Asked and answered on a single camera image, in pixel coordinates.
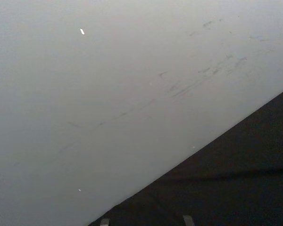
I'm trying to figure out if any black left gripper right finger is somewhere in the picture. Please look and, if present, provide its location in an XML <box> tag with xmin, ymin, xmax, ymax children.
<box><xmin>182</xmin><ymin>215</ymin><xmax>195</xmax><ymax>226</ymax></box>

